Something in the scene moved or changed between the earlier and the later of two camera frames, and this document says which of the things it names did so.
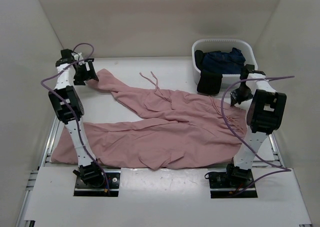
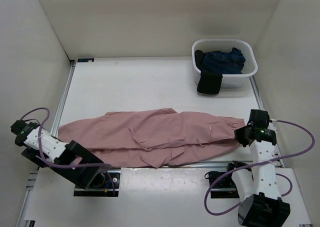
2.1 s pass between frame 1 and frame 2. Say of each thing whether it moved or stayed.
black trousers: stayed
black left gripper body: moved
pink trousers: moved
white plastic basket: stayed
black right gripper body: moved
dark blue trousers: stayed
